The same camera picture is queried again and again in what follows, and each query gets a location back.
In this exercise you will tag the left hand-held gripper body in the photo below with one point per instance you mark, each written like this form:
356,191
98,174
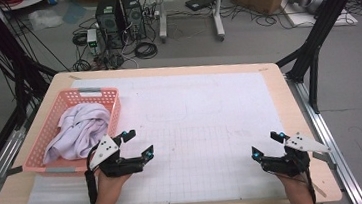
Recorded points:
118,165

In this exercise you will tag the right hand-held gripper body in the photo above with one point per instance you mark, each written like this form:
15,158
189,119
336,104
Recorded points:
288,163

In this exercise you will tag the lavender printed towel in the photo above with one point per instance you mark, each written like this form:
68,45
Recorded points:
77,128

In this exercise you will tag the pink plastic basket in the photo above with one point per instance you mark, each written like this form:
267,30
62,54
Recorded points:
53,116

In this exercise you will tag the person's right hand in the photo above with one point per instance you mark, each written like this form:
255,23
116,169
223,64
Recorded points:
293,181

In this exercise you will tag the person's left hand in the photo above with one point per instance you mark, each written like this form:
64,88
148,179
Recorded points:
112,187

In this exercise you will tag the thin wooden stick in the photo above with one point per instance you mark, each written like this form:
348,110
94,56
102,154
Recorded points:
319,190

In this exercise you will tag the white grid mat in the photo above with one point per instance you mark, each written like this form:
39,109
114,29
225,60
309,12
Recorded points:
187,114

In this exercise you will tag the white device with green light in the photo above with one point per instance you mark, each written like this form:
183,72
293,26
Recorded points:
92,38

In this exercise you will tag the large black computer tower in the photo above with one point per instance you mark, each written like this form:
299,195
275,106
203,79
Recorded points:
109,21

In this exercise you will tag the white floor board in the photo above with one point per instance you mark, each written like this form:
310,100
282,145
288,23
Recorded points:
298,20

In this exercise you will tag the slim black computer tower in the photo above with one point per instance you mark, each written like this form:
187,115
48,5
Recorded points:
134,16

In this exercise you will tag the white metal stand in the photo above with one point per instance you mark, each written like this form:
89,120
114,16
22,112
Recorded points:
161,16

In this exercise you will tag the clear plastic bag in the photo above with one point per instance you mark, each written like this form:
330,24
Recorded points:
43,18

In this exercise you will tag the black flat box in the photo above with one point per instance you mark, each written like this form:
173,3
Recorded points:
201,2

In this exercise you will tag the grey metal bracket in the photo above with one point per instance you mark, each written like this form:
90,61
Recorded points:
325,161

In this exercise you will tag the long aluminium rail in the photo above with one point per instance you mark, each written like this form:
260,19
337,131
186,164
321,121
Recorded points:
326,135

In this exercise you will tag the black metal frame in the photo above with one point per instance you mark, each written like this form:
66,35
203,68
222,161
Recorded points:
316,35

